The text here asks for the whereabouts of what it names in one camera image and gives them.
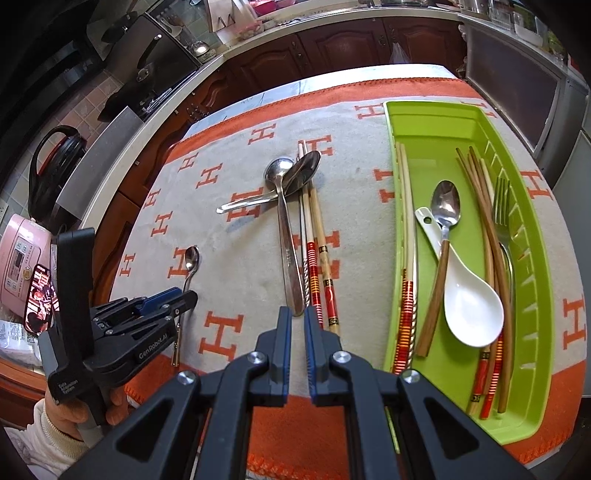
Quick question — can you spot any small metal spoon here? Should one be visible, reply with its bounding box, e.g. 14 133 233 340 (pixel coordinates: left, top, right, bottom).
172 246 202 367

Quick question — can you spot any grey metal cabinet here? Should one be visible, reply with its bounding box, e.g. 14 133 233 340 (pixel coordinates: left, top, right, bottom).
462 21 578 155

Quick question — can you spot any wooden cutting board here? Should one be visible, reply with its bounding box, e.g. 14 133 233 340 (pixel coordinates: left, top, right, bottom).
205 0 253 33

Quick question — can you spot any black and red kettle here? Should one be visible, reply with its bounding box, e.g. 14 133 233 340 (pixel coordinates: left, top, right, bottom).
28 124 88 227

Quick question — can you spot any stainless steel panel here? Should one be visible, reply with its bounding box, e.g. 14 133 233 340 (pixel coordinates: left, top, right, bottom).
55 105 145 217

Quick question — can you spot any metal fork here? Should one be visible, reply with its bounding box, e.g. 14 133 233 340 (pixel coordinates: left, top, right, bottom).
492 176 517 333

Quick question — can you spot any brown wooden chopstick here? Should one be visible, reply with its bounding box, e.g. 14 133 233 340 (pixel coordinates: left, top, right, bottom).
455 147 514 414
467 146 514 414

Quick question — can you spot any black wok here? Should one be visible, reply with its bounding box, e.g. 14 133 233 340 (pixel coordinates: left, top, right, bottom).
99 32 164 121

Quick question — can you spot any large metal spoon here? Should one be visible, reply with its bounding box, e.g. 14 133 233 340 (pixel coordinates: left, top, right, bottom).
216 150 322 215
264 157 309 312

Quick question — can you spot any white plastic packet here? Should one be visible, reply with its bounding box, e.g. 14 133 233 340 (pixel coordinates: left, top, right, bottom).
0 318 42 366

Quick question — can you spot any white refrigerator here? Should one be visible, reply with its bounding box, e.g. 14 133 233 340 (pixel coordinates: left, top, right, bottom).
538 83 591 222

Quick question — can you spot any wooden handled metal spoon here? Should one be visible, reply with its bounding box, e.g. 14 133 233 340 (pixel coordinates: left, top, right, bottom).
414 180 463 358

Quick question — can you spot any white ceramic spoon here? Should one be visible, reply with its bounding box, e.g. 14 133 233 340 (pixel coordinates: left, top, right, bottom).
414 207 505 348

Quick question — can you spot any pink rice cooker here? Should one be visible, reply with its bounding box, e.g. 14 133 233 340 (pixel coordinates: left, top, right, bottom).
0 212 54 319

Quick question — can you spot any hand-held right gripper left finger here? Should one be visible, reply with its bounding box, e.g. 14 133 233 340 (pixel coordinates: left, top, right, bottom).
60 307 293 480

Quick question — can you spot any brown wooden kitchen cabinet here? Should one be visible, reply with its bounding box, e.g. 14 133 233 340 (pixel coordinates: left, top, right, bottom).
92 16 467 232

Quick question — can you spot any metal chopstick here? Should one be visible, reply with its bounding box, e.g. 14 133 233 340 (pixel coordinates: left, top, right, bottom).
298 142 311 303

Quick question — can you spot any person's left forearm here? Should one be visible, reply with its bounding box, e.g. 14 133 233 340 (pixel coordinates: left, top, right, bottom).
0 399 89 479

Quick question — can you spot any person's left hand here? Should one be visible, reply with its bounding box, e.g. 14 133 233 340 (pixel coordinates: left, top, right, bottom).
34 387 136 446

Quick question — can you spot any green plastic tray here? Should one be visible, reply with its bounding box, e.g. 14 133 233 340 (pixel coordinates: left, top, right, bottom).
382 100 555 446

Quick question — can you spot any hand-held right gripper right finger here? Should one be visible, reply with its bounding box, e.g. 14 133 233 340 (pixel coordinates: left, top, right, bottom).
304 307 532 480

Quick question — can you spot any orange cream printed blanket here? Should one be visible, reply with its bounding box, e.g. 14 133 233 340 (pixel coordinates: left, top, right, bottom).
108 76 580 480

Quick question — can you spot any black frying pan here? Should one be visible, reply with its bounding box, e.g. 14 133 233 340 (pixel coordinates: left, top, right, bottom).
99 11 139 44

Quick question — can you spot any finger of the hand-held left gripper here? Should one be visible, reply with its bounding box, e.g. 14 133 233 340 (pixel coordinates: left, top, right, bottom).
91 287 182 334
139 291 199 330

